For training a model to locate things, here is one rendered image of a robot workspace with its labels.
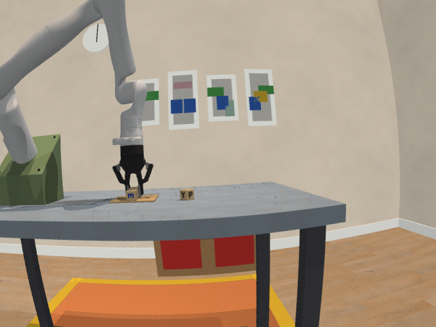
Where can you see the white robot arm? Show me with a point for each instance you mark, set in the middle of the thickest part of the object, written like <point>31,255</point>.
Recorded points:
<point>46,42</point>

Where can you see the tan flat mat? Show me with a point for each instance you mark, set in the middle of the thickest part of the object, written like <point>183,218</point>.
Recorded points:
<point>145,198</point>

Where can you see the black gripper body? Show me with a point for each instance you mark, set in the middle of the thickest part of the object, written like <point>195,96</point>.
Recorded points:
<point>131,154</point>

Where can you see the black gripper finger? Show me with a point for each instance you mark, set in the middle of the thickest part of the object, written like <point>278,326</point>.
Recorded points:
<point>149,167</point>
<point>119,176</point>

